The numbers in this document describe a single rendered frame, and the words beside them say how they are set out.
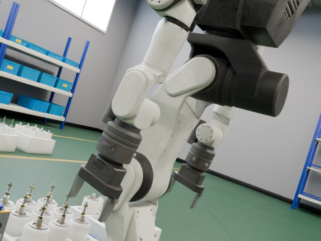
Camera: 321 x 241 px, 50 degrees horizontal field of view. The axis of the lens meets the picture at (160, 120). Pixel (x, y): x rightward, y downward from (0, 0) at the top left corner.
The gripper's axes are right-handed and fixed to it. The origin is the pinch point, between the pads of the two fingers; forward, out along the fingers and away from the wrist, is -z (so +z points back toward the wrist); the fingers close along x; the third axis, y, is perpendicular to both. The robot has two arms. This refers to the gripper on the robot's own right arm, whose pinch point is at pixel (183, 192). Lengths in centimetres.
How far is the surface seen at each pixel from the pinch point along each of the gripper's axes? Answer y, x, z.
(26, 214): 13, 52, -40
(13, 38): -262, 490, -12
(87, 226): -9, 36, -39
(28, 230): 19, 42, -40
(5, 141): -122, 242, -93
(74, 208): -36, 66, -52
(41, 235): 16, 38, -40
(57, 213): -5, 52, -42
